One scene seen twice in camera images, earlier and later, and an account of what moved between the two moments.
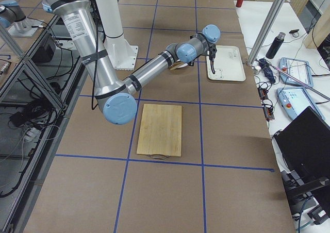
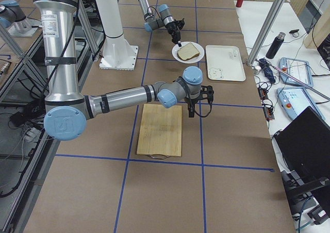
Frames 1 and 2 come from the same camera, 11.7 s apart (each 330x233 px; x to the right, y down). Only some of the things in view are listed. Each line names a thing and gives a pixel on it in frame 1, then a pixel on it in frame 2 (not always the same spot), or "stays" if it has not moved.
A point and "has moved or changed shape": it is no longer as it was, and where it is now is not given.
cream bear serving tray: (228, 64) stays
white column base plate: (122, 54) stays
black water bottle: (275, 45) stays
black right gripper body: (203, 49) to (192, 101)
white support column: (108, 7) stays
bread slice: (176, 65) has moved or changed shape
